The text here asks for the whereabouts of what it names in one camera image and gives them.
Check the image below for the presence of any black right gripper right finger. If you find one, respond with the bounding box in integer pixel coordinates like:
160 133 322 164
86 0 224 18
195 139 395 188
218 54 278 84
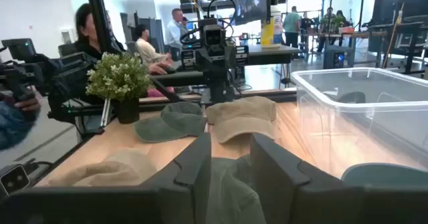
250 133 365 224

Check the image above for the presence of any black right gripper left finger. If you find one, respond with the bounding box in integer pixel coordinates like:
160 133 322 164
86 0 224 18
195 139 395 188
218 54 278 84
140 132 212 224

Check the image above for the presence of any green cotton baseball cap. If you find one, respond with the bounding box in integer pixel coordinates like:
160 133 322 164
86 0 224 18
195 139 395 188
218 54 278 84
133 102 208 144
195 155 268 224
340 162 428 189

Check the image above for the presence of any person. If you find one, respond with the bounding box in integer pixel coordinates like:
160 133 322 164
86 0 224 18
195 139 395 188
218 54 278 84
0 92 42 151
165 8 189 62
283 5 302 49
317 6 338 53
74 3 175 100
132 24 175 68

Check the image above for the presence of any dark background table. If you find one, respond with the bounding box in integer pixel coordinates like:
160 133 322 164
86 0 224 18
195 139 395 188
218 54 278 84
246 44 302 84

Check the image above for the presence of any yellow plastic bottle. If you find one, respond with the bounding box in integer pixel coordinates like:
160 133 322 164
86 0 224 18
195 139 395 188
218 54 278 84
260 16 275 48

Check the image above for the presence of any beige cotton baseball cap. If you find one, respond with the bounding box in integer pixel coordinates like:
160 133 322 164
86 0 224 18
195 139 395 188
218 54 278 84
205 96 278 144
48 148 158 187

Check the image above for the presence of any white plastic container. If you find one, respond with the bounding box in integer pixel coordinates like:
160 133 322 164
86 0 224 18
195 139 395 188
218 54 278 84
271 5 285 46

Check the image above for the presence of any potted plant with white flowers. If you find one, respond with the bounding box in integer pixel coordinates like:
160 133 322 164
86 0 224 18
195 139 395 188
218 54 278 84
85 51 153 124

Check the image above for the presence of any clear plastic storage bin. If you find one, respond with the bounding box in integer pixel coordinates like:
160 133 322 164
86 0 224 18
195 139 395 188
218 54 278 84
290 67 428 181

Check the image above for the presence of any black computer case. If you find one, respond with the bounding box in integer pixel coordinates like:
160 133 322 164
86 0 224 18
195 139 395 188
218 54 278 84
322 44 355 70

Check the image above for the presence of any black workbench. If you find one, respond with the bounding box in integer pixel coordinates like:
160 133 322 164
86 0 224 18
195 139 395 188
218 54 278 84
366 0 428 76

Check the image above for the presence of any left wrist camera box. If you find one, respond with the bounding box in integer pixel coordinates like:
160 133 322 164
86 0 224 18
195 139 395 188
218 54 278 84
202 24 226 47

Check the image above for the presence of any large wall display screen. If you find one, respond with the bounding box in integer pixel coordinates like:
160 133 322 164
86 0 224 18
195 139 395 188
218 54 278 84
231 0 272 26

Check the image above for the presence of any black frame post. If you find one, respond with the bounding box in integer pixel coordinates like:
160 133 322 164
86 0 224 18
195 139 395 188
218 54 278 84
84 0 116 55

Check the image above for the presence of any black video camera rig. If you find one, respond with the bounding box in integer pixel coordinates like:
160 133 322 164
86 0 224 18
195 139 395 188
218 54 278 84
0 38 106 136

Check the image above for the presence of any small table-level camera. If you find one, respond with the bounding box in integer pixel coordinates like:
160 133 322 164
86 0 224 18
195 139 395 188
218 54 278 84
0 163 31 197

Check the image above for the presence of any wooden broom handle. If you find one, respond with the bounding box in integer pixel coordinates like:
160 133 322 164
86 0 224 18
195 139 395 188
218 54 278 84
382 2 405 68

